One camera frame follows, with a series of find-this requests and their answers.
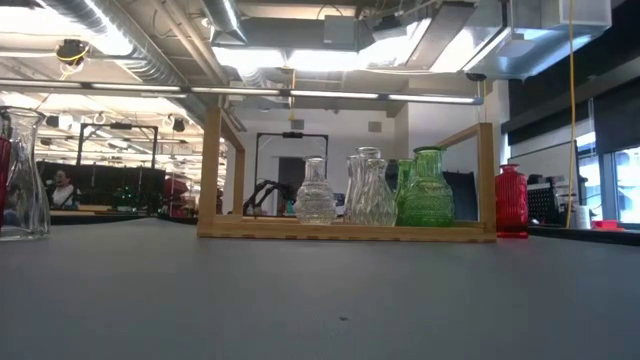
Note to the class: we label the clear textured round vase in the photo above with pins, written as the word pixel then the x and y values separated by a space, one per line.
pixel 315 200

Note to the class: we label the clear wide-rim glass vase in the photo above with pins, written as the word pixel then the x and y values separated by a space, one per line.
pixel 348 180

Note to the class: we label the clear wavy glass vase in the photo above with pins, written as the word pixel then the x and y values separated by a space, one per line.
pixel 375 200

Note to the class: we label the green twisted glass vase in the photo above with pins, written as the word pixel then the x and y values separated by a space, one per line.
pixel 404 172

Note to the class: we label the green diamond-textured glass vase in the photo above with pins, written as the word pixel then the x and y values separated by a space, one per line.
pixel 427 200

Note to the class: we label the red ribbed glass vase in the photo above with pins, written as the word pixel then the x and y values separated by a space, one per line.
pixel 511 200

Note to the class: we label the black background robot arm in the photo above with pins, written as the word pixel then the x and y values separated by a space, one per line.
pixel 265 190

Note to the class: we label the grey door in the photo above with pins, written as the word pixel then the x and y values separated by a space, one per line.
pixel 292 170

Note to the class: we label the small grey hanging box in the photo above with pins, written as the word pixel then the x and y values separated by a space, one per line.
pixel 297 124

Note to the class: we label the red storage bins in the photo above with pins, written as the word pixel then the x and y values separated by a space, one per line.
pixel 180 192

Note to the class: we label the dark curtain panel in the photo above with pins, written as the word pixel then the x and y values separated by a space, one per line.
pixel 465 195

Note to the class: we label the grey ceiling ventilation box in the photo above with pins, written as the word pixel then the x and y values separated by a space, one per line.
pixel 340 30

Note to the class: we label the black divider panel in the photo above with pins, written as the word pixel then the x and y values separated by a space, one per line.
pixel 100 182

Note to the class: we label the wooden background table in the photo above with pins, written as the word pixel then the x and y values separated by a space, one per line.
pixel 100 213

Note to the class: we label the black pegboard rack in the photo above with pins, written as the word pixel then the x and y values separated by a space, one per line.
pixel 547 200

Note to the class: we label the person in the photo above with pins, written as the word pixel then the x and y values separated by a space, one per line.
pixel 62 192

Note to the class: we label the white roll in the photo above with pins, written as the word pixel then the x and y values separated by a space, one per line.
pixel 582 217

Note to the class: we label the black counter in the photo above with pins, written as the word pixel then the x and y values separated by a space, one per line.
pixel 585 236

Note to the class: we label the black round ceiling device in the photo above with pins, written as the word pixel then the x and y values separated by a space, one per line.
pixel 72 50

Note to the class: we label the small red object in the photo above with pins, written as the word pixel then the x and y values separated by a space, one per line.
pixel 607 225

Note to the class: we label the clear glass carafe vase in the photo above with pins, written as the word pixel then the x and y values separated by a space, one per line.
pixel 25 200

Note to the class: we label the black window blind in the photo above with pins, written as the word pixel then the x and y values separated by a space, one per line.
pixel 617 120

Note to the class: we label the smooth red glass vase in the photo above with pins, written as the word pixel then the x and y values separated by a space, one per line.
pixel 3 175

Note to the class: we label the black background rig frame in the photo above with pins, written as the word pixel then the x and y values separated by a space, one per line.
pixel 117 126
pixel 256 165

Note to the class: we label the square wall vent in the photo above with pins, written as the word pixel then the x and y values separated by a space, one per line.
pixel 375 126

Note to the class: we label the wooden shelf frame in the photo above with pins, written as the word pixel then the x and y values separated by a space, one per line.
pixel 260 231

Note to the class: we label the overhead frame light bar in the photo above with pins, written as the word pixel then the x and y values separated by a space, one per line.
pixel 240 91

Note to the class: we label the short silver spiral duct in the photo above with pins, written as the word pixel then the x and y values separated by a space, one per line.
pixel 227 20

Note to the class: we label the large metallic ceiling duct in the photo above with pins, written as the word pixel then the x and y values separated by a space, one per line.
pixel 450 40

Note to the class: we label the long silver spiral duct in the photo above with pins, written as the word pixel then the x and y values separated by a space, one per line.
pixel 150 60

